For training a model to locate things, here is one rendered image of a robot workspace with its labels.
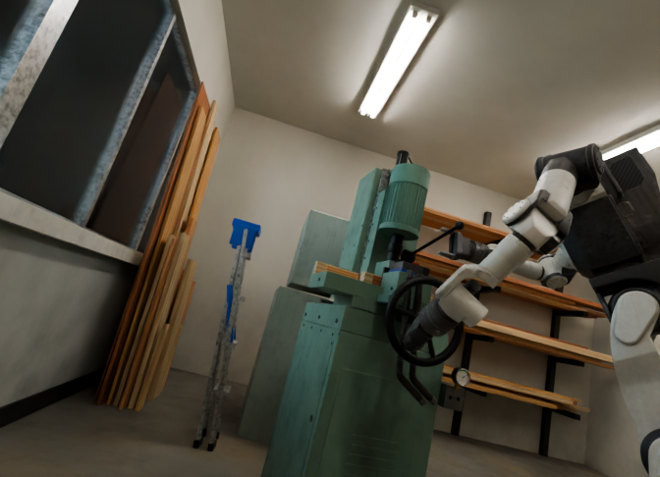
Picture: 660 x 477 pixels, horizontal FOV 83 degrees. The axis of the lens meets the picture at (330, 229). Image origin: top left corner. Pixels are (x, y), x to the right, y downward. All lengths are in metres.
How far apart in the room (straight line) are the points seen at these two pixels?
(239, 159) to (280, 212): 0.72
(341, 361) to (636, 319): 0.85
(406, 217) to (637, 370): 0.87
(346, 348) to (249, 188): 2.85
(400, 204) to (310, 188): 2.50
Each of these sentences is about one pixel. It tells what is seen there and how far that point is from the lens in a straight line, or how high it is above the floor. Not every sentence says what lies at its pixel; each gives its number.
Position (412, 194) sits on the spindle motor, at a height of 1.33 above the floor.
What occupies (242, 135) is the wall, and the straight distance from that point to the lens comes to 4.20.
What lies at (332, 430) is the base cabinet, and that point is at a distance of 1.40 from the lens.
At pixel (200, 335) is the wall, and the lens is 3.83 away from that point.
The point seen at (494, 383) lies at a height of 0.59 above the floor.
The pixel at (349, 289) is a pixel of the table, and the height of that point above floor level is 0.86.
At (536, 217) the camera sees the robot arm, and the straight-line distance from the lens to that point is 1.01.
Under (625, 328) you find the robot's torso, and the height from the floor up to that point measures 0.90.
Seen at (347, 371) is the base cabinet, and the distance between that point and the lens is 1.37.
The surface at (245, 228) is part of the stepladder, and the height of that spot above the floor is 1.11.
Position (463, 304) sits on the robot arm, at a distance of 0.98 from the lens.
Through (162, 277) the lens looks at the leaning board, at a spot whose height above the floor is 0.74.
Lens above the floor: 0.72
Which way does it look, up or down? 14 degrees up
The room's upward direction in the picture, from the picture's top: 15 degrees clockwise
